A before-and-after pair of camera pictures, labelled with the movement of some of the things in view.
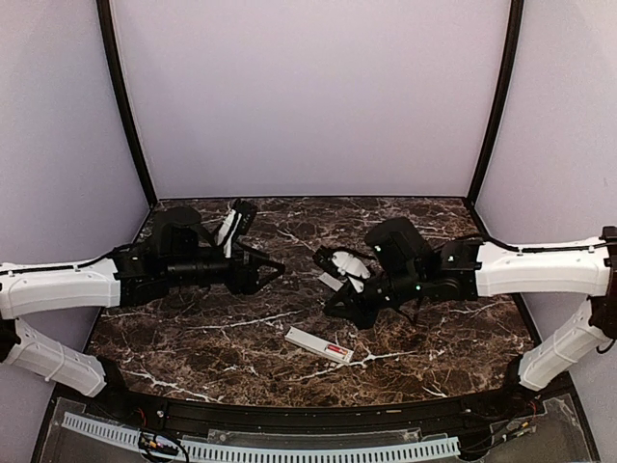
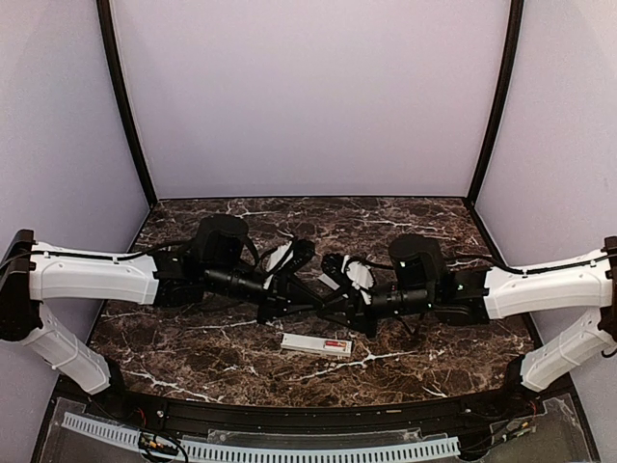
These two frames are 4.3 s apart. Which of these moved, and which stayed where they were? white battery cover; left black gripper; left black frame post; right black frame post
Moved: left black gripper
Stayed: left black frame post; white battery cover; right black frame post
